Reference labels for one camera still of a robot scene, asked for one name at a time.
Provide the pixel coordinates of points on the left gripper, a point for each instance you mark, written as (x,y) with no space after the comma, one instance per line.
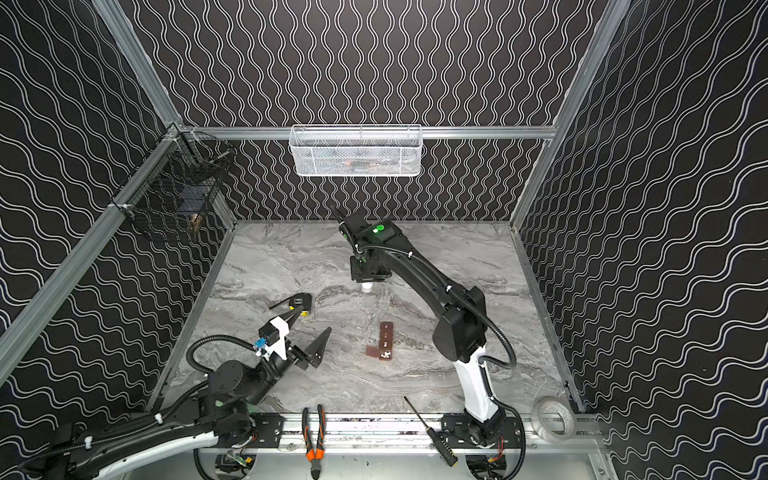
(294,341)

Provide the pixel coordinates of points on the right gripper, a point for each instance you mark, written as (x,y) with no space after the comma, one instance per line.
(369,271)

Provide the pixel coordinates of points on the brown pill organizer box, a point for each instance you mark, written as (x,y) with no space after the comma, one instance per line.
(383,350)

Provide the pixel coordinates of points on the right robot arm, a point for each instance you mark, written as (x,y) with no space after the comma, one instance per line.
(463,334)

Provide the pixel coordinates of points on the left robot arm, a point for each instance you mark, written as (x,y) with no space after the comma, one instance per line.
(215,413)

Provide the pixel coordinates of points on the yellow black tape measure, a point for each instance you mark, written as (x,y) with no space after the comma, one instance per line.
(302,302)

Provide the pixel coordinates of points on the black screwdriver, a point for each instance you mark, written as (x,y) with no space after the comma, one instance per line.
(438,441)

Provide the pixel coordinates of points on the clear tape roll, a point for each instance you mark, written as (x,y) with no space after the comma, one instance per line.
(552,420)

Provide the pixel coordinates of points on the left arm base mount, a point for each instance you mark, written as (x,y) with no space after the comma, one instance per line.
(238,430)

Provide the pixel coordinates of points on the orange handled pliers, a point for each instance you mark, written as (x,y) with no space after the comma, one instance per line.
(314,449)

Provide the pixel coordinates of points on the white wire mesh basket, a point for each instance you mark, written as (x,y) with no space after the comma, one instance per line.
(357,150)

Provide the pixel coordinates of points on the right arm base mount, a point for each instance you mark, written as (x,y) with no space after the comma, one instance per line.
(463,432)

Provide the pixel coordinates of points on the black wire basket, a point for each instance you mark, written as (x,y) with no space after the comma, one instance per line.
(177,199)

